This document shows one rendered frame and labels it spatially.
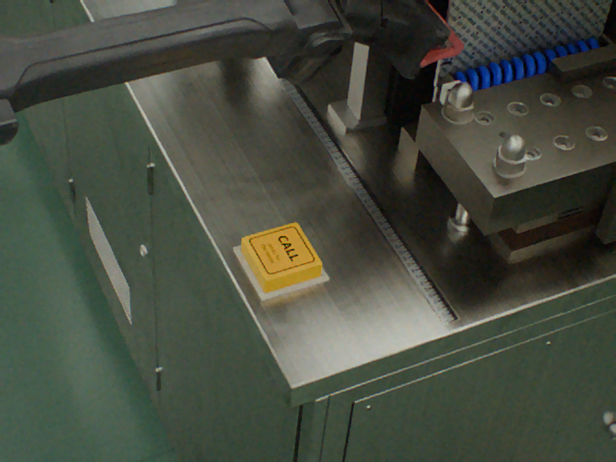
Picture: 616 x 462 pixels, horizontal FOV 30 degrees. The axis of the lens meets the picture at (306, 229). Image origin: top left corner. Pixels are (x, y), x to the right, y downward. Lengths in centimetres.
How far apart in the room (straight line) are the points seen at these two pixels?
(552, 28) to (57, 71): 65
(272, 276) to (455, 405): 30
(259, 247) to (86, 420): 104
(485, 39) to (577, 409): 53
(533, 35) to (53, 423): 126
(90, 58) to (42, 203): 164
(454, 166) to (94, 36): 45
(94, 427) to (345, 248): 103
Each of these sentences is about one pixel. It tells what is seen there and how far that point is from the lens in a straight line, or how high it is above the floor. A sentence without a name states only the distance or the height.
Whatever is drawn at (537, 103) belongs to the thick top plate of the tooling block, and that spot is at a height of 103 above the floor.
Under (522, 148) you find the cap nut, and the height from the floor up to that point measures 107.
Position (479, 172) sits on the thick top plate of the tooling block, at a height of 103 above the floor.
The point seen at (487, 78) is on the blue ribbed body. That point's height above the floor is 104.
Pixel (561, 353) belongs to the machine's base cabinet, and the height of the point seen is 77.
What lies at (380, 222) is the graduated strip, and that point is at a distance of 138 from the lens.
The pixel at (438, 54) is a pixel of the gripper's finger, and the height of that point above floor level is 107.
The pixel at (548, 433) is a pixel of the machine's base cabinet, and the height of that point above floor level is 57.
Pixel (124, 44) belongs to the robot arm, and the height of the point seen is 124.
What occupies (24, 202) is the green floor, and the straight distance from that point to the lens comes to 268.
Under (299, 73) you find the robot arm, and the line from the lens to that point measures 128.
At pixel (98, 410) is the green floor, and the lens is 230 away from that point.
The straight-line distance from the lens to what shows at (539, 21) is 142.
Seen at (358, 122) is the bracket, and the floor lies 91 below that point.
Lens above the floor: 189
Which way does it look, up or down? 47 degrees down
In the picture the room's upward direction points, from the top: 6 degrees clockwise
